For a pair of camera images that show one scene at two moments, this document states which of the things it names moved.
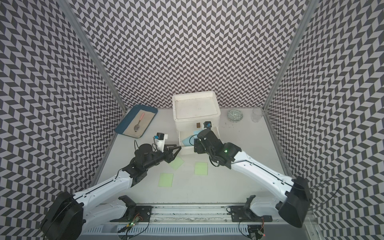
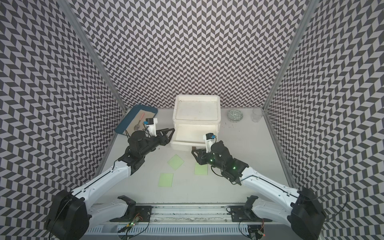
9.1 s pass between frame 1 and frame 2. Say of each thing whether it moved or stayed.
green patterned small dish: stayed
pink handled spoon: stayed
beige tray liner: stayed
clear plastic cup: stayed
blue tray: stayed
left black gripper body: moved
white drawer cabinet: moved
